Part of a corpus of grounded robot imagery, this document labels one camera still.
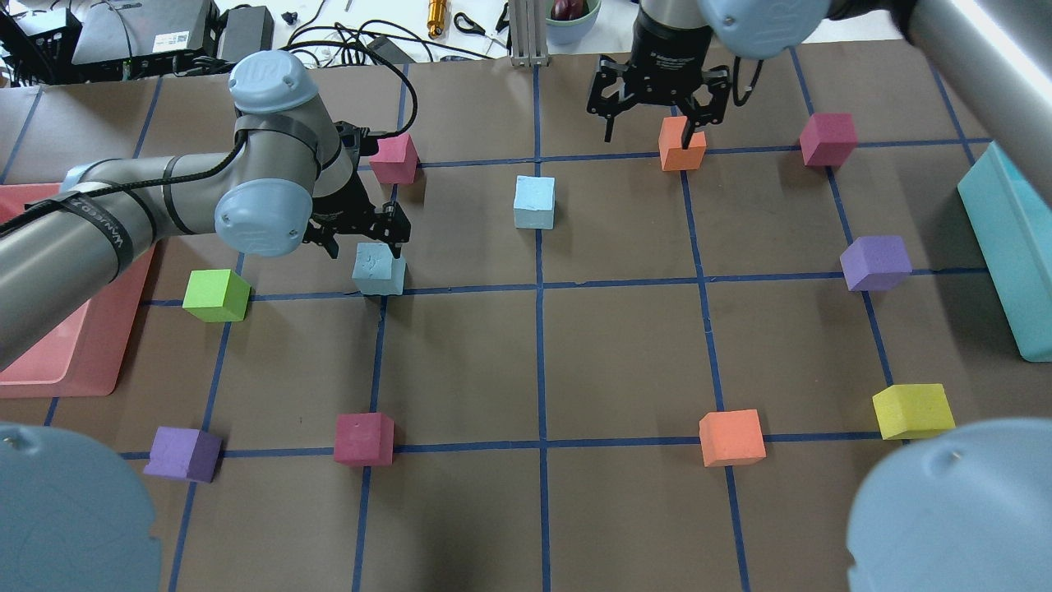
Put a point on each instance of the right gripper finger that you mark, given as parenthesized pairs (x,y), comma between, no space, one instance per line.
(615,88)
(717,83)

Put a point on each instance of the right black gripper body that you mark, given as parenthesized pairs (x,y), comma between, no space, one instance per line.
(667,43)

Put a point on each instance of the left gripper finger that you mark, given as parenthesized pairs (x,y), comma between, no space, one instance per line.
(390,225)
(323,236)

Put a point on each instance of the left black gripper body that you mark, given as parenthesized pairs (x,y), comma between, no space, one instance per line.
(338,200)

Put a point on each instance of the light blue block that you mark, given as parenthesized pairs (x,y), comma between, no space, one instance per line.
(377,272)
(534,202)

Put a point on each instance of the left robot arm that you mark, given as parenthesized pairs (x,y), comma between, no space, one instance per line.
(75,517)

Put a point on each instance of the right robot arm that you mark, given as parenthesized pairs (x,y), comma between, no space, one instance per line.
(968,510)

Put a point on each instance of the left far crimson block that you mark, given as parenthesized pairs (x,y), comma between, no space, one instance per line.
(395,161)

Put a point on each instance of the crimson block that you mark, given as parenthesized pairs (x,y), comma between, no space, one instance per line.
(364,440)
(395,161)
(828,139)

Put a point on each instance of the green bowl with fruit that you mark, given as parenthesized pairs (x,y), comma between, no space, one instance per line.
(569,21)

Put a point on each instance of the far orange block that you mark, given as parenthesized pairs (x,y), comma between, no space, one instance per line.
(674,157)

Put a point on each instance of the orange block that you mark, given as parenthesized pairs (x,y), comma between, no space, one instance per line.
(731,438)
(674,157)

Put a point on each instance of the green block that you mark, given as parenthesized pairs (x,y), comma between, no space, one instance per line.
(215,296)

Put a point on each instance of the right far crimson block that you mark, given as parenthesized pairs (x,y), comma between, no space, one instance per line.
(828,139)

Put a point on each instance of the black scissors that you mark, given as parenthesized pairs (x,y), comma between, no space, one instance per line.
(467,26)

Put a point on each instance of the brass cylinder tool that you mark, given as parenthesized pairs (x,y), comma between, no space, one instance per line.
(436,21)

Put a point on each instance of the near crimson block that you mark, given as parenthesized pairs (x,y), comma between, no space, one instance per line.
(364,440)

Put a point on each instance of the right purple block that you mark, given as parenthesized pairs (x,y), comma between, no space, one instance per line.
(875,263)

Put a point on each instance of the purple block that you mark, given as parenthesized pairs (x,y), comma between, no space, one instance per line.
(184,454)
(875,263)

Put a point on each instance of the left purple block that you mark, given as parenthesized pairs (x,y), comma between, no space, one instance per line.
(184,454)

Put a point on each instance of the pink plastic bin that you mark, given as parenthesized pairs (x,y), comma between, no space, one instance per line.
(74,329)

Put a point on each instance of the black electronics box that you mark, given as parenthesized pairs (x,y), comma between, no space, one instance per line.
(146,31)

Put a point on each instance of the cyan plastic bin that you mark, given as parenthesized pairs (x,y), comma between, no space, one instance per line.
(1012,225)

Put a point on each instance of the near orange block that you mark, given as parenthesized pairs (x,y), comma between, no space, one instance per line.
(731,438)

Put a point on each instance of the yellow block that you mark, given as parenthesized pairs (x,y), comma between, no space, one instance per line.
(910,412)

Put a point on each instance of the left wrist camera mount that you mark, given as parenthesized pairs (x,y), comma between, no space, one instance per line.
(357,141)

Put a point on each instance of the aluminium frame post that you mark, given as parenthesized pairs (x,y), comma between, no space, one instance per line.
(528,33)

